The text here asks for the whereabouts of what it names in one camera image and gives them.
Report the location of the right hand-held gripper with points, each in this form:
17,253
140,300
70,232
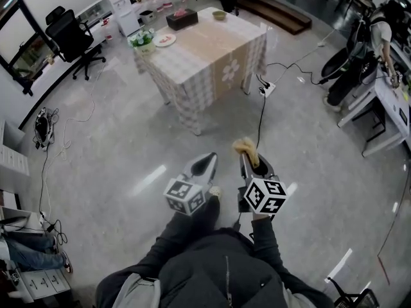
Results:
265,191

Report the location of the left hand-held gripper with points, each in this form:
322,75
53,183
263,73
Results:
180,189

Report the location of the tan fibrous loofah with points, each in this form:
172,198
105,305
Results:
248,148

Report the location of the olive ceramic bowl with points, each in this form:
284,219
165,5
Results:
219,15

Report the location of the person's left forearm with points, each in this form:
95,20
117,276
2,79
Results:
175,236

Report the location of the person's right forearm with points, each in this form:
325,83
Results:
266,236

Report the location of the person's light shoe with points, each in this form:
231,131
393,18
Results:
215,191

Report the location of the person's black trousers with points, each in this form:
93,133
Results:
208,213

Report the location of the white power strip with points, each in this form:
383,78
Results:
267,88

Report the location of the person's dark gray jacket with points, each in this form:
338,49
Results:
208,274

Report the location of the table with checked tablecloth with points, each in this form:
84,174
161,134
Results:
205,59

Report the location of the white round plate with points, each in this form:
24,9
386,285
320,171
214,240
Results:
172,42

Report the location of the pink shrimp pieces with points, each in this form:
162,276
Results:
165,38

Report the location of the potted blue white flowers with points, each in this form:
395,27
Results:
143,42

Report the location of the white work desk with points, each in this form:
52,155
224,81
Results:
385,107

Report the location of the black tissue box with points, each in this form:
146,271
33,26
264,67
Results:
183,22

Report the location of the pink tissue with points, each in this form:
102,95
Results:
180,12

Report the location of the wooden step platform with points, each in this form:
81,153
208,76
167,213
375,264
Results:
276,11

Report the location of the white waste bin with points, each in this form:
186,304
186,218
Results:
147,18

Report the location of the black bag with white print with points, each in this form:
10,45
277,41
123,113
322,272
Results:
43,128

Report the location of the clear jug with red label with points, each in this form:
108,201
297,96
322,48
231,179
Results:
108,30

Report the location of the white water dispenser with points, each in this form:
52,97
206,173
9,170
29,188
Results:
126,18

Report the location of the row of clear water jugs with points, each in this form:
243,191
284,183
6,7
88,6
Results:
167,2

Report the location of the black office chair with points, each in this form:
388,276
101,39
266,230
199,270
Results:
69,40

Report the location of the white printed box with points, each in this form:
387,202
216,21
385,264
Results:
45,282

